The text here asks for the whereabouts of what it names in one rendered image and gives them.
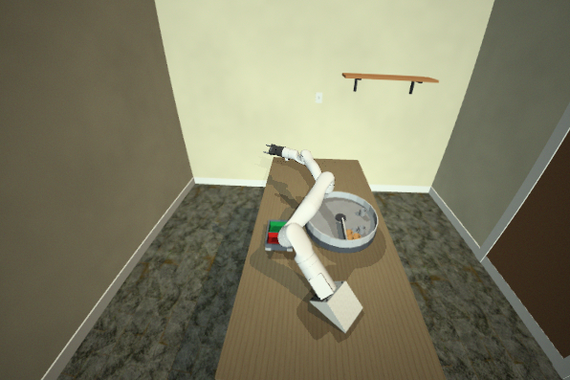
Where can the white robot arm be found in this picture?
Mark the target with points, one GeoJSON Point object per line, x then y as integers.
{"type": "Point", "coordinates": [293, 234]}

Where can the red and green divided tray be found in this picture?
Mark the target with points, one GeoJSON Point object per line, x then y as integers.
{"type": "Point", "coordinates": [271, 242]}

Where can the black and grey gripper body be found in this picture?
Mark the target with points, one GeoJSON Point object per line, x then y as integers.
{"type": "Point", "coordinates": [281, 151]}

